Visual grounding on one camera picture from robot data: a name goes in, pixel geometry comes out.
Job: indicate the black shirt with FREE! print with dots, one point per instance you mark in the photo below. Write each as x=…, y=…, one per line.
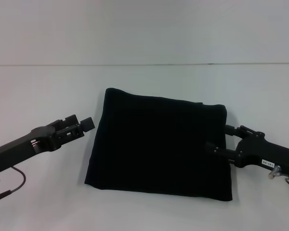
x=159, y=144

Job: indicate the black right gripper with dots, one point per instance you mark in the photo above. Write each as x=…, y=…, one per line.
x=262, y=154

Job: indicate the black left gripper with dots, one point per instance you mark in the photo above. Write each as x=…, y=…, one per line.
x=24, y=144

